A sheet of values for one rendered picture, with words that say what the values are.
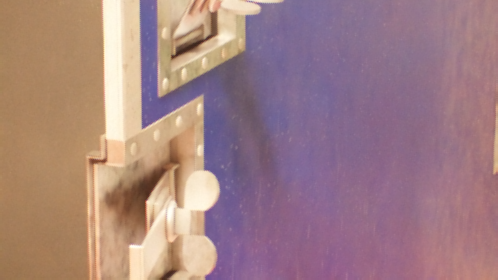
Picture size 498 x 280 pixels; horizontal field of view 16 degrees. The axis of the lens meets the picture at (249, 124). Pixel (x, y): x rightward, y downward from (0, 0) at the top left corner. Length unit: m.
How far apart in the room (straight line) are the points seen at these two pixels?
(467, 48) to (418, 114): 0.15
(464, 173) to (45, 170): 0.68
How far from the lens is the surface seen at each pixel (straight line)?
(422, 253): 1.60
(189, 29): 1.10
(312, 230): 1.31
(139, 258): 0.99
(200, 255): 1.06
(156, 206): 1.05
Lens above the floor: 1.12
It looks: 16 degrees down
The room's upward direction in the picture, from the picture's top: straight up
